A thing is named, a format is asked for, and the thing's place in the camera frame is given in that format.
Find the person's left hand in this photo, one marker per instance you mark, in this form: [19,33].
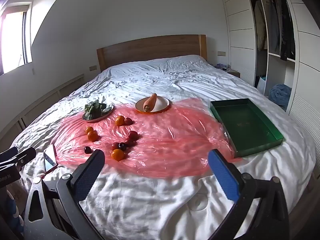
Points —
[15,220]

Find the low white cabinet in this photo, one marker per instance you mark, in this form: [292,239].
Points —
[45,100]

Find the white bag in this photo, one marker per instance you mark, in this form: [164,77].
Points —
[262,86]

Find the smartphone red case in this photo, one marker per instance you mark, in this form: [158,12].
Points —
[50,157]

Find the white plate orange rim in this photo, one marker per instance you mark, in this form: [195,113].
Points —
[161,104]

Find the wooden nightstand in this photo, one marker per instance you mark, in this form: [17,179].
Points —
[234,74]

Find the wooden headboard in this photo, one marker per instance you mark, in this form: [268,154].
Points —
[150,48]

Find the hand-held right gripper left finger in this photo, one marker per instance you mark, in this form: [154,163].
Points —
[87,175]

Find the leafy green vegetable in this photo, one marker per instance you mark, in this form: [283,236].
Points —
[95,108]

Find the green tray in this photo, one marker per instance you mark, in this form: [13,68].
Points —
[246,127]

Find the shallow plate dark rim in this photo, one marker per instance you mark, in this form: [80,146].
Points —
[107,112]

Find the blue blanket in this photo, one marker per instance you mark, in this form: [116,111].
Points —
[281,95]

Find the window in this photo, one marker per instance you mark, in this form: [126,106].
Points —
[13,37]

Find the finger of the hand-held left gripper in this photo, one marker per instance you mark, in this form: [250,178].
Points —
[22,158]
[8,153]

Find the light hanging coat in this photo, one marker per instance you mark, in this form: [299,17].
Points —
[260,25]

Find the wall socket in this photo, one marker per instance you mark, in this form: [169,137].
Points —
[221,53]
[93,68]

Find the carrot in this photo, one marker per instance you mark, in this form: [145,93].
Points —
[149,102]

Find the red apple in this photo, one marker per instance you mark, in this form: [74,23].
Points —
[115,146]
[133,135]
[129,121]

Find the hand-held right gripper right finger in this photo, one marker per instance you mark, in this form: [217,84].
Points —
[222,177]

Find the pink plastic sheet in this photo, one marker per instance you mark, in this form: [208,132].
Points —
[170,140]

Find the dark hanging clothes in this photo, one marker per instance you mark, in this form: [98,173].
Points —
[286,30]

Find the white wardrobe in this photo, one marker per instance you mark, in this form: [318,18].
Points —
[240,30]

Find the dark purple plum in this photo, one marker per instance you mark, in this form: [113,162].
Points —
[87,150]
[122,146]

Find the orange mandarin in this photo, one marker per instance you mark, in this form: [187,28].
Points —
[117,155]
[92,136]
[120,120]
[89,129]

